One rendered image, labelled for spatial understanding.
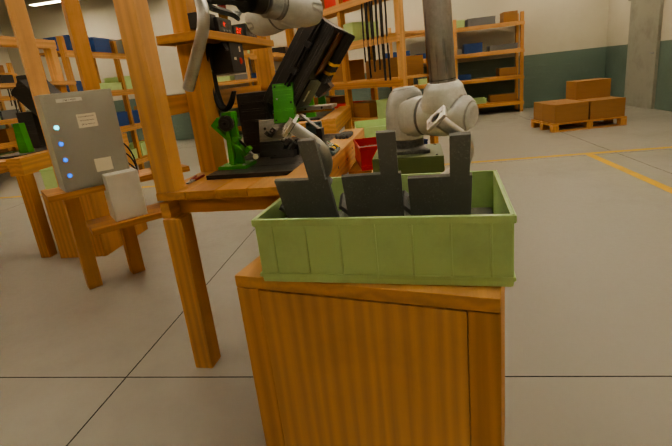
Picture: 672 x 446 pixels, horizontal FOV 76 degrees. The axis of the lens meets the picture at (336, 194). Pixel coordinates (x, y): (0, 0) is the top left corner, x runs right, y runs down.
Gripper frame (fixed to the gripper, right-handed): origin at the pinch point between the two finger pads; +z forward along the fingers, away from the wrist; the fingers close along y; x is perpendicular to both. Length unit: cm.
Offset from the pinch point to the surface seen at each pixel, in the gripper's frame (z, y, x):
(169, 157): -18, -78, -32
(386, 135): -23, -8, 58
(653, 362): -152, -72, 140
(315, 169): -14, -24, 49
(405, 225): -21, -22, 74
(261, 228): -3, -40, 50
